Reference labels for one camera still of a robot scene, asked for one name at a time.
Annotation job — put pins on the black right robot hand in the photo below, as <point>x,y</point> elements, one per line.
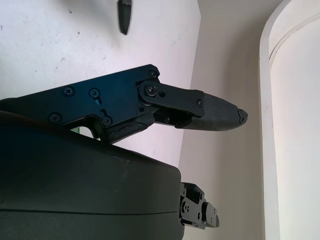
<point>75,175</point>

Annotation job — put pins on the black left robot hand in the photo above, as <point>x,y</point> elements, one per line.
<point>124,17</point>

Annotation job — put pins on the white rounded pillar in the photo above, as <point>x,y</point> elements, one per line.
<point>295,112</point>

